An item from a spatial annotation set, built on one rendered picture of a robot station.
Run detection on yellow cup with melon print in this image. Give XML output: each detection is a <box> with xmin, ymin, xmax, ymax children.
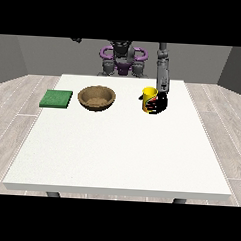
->
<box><xmin>141</xmin><ymin>86</ymin><xmax>159</xmax><ymax>114</ymax></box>

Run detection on grey robot trunk purple rings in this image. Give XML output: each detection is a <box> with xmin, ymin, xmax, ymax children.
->
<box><xmin>97</xmin><ymin>39</ymin><xmax>152</xmax><ymax>80</ymax></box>

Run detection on green square pad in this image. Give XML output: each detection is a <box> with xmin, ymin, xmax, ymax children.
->
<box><xmin>38</xmin><ymin>88</ymin><xmax>74</xmax><ymax>110</ymax></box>

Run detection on dark table leg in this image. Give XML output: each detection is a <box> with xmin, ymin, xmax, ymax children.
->
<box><xmin>172</xmin><ymin>197</ymin><xmax>187</xmax><ymax>205</ymax></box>
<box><xmin>45</xmin><ymin>191</ymin><xmax>62</xmax><ymax>198</ymax></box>

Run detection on brown wooden bowl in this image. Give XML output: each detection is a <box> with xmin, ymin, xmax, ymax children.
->
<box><xmin>76</xmin><ymin>83</ymin><xmax>117</xmax><ymax>113</ymax></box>

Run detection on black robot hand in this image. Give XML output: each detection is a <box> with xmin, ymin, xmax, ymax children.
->
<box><xmin>137</xmin><ymin>89</ymin><xmax>169</xmax><ymax>117</ymax></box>

